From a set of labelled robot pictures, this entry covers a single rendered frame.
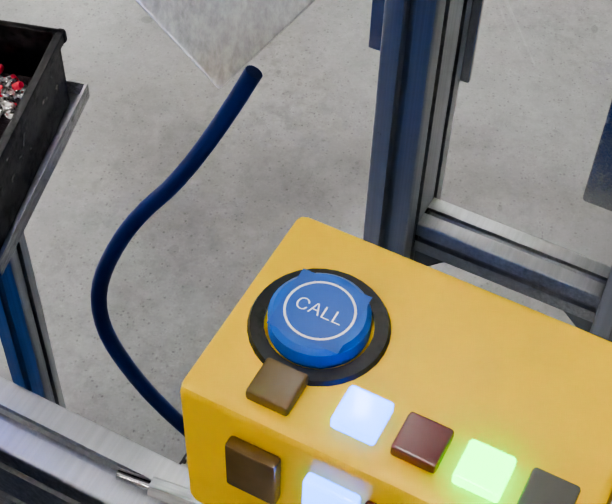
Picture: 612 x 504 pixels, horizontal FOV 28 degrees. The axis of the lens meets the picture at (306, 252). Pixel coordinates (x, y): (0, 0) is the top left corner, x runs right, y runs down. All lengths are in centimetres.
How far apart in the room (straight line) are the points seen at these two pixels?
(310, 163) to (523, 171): 35
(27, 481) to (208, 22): 30
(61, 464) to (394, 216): 53
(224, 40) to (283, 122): 130
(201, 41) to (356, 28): 149
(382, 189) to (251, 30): 37
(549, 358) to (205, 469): 14
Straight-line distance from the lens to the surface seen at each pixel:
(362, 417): 45
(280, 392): 45
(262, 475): 47
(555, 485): 44
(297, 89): 213
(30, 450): 70
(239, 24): 78
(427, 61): 99
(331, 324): 46
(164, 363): 177
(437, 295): 49
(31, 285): 102
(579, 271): 117
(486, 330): 48
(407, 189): 110
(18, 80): 92
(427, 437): 44
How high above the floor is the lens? 146
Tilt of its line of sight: 51 degrees down
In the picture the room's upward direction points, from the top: 2 degrees clockwise
